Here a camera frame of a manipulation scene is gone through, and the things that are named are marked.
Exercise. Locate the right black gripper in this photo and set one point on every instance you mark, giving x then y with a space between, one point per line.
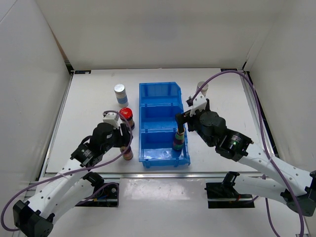
181 118

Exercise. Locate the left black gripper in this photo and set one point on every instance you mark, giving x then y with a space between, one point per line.
124 139

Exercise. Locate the yellow-cap sauce bottle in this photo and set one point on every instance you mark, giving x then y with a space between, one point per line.
178 141
127 152

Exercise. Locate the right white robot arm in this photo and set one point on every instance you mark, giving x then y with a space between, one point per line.
287 184

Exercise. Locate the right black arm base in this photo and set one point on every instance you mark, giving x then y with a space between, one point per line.
221 195

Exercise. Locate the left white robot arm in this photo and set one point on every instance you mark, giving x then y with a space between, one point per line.
76 181

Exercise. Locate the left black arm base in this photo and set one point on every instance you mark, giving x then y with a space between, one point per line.
104 194

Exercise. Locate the left red-lid sauce jar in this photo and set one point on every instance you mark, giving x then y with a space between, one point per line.
128 115

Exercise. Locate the blue plastic divided bin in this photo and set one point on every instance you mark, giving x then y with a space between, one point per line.
159 102

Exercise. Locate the right white shaker silver cap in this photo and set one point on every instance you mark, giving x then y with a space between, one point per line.
202 88

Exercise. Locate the white shaker silver cap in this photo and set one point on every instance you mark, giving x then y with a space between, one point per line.
202 88
121 95

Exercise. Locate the left white shaker silver cap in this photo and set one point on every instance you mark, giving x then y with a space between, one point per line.
121 95

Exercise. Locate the right black corner label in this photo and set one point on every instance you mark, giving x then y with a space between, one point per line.
228 69

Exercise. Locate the black corner label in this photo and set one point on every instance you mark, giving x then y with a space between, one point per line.
228 69
82 72

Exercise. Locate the left black corner label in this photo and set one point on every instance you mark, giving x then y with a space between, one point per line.
82 72

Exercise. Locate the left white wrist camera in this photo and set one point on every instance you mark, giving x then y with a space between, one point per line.
111 118

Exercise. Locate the front aluminium rail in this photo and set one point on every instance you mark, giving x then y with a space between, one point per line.
163 175

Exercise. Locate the left aluminium side rail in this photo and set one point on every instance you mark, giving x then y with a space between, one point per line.
43 168

